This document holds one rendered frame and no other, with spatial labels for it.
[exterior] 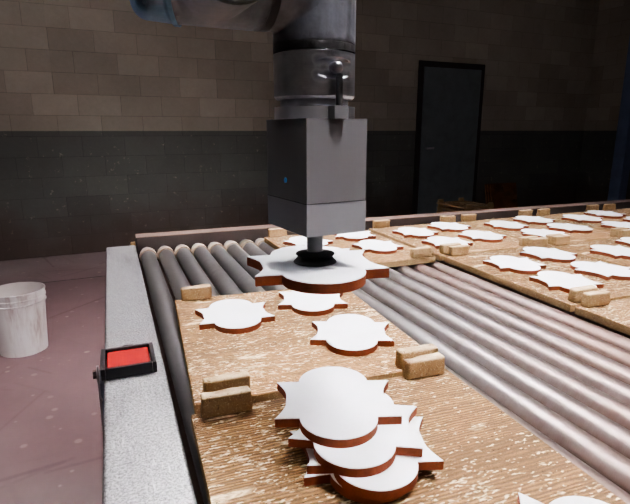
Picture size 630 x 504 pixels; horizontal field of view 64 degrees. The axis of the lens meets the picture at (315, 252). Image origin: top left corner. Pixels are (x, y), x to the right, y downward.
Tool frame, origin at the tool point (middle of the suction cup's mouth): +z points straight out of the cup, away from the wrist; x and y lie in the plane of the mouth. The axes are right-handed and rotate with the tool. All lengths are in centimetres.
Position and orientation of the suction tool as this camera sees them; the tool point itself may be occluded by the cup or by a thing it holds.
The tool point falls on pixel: (314, 273)
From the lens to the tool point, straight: 51.0
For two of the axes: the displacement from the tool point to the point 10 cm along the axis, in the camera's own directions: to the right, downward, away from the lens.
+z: 0.0, 9.7, 2.3
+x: -8.7, 1.2, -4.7
